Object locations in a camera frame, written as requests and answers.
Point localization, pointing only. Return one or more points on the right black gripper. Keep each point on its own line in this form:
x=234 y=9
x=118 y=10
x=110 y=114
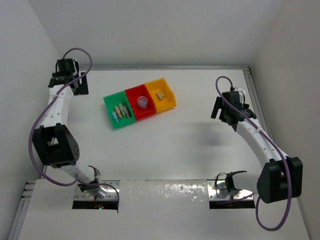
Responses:
x=217 y=106

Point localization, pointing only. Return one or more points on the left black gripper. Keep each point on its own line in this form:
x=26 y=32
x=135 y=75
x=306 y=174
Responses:
x=83 y=89

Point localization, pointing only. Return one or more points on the blue correction tape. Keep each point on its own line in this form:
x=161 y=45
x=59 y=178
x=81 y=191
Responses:
x=115 y=116

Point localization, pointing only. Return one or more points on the pink correction tape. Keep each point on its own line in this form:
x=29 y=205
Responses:
x=127 y=112

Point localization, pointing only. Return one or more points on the clear tape roll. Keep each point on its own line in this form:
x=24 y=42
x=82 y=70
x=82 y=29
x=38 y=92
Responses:
x=142 y=102

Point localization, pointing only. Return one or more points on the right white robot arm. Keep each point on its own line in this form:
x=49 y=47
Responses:
x=280 y=172

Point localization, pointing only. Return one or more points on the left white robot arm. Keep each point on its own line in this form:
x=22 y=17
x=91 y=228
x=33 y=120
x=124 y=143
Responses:
x=50 y=137

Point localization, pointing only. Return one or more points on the yellow plastic bin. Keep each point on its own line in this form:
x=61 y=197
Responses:
x=161 y=86

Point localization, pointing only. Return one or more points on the green plastic bin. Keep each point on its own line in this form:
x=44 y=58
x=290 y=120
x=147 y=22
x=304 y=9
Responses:
x=111 y=101

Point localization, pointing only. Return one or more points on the red plastic bin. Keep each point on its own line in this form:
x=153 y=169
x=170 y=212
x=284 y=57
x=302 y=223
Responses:
x=133 y=94

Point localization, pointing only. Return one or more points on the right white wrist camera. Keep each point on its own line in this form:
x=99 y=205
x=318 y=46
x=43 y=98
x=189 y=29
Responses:
x=239 y=89

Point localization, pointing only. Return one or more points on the aluminium frame rail right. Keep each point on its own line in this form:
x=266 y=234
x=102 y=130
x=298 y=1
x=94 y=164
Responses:
x=256 y=100

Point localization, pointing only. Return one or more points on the aluminium frame rail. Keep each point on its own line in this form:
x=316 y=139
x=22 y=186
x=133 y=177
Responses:
x=171 y=67
x=256 y=100

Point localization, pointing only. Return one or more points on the aluminium frame rail back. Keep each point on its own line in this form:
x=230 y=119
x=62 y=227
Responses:
x=171 y=67

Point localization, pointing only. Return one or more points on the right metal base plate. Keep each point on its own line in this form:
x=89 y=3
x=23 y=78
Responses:
x=217 y=192

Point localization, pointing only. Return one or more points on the metal base plate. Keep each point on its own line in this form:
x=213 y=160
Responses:
x=106 y=192
x=217 y=192

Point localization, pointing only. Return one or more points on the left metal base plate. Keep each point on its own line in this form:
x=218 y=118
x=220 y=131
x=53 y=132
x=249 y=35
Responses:
x=106 y=192

